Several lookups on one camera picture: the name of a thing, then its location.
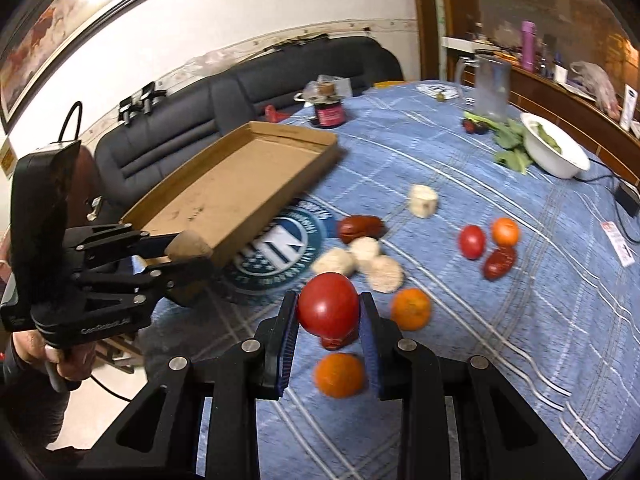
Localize white bowl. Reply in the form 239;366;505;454
520;112;591;180

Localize black power adapter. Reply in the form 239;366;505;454
614;181;640;218

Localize clear plastic bag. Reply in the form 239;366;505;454
294;75;352;106

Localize black leather sofa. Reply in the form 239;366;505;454
94;37;404;223

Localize white tube box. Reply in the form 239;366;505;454
620;84;638;132

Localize dark jar red label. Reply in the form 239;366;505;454
311;82;347;129

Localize pink thermos bottle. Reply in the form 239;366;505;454
521;21;537;73

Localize black clips on sofa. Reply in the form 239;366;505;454
117;81;167;126

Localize white red label card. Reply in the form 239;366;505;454
601;221;636;268

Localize green leafy vegetable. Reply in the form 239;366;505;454
463;112;533;174

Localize blue plaid tablecloth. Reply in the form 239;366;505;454
140;84;639;479

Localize framed painting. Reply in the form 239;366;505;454
1;0;143;133

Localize cardboard tray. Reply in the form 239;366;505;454
122;122;340;266

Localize small orange far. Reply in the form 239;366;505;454
491;217;520;247

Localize person's left hand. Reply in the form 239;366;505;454
12;330;96;382

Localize large red tomato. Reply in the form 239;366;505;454
297;272;359;339

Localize orange mid table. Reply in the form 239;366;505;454
390;288;432;332

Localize banana piece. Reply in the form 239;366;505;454
408;184;438;218
348;236;381;274
366;255;404;294
311;247;357;278
165;230;213;261

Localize wooden sideboard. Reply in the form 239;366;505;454
439;34;640;187

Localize dark berries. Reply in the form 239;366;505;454
462;118;489;134

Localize red date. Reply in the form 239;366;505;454
337;216;386;244
483;246;516;281

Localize red plastic bag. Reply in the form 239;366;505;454
264;104;290;124

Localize pink plastic bag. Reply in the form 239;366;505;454
570;61;620;120

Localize clear glass pitcher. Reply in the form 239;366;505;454
454;53;511;124

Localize small red tomato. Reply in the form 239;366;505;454
458;224;486;260

